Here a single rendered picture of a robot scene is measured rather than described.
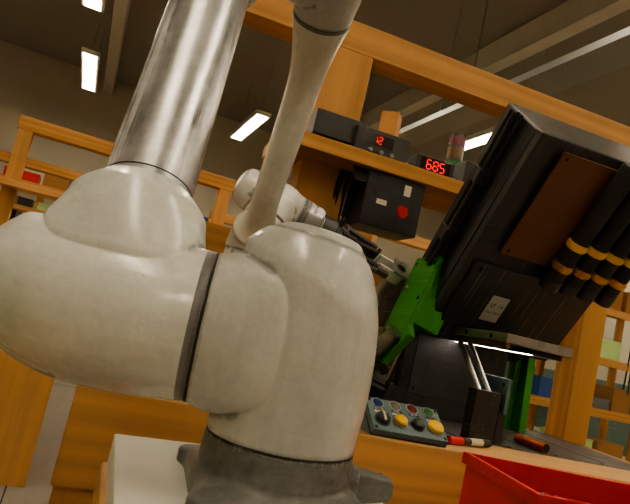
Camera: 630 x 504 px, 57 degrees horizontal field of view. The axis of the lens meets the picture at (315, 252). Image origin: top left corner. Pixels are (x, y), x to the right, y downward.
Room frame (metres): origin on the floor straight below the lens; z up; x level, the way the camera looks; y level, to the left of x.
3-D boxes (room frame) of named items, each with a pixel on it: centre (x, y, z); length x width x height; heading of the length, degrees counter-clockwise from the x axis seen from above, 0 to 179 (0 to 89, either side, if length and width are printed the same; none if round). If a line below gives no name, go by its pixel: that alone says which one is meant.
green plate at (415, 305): (1.35, -0.27, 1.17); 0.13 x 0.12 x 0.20; 106
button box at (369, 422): (1.10, -0.22, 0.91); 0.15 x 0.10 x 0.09; 106
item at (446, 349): (1.60, -0.39, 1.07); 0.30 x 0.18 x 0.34; 106
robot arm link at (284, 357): (0.62, 0.00, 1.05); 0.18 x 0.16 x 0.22; 97
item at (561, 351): (1.36, -0.43, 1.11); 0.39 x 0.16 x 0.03; 16
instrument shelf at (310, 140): (1.69, -0.25, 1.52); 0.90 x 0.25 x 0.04; 106
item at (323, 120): (1.57, 0.02, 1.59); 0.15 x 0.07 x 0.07; 106
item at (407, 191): (1.61, -0.16, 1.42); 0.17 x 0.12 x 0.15; 106
